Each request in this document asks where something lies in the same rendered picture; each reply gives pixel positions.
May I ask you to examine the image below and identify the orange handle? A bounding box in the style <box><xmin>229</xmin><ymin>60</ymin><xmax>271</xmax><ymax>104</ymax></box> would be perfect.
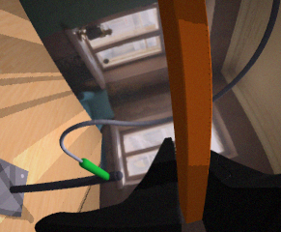
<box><xmin>158</xmin><ymin>0</ymin><xmax>212</xmax><ymax>224</ymax></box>

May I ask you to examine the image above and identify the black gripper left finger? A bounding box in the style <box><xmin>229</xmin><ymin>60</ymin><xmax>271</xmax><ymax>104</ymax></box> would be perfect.
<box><xmin>35</xmin><ymin>136</ymin><xmax>183</xmax><ymax>232</ymax></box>

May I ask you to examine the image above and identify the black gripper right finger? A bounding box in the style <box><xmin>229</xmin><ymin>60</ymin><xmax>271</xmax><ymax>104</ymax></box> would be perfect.
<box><xmin>202</xmin><ymin>151</ymin><xmax>281</xmax><ymax>232</ymax></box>

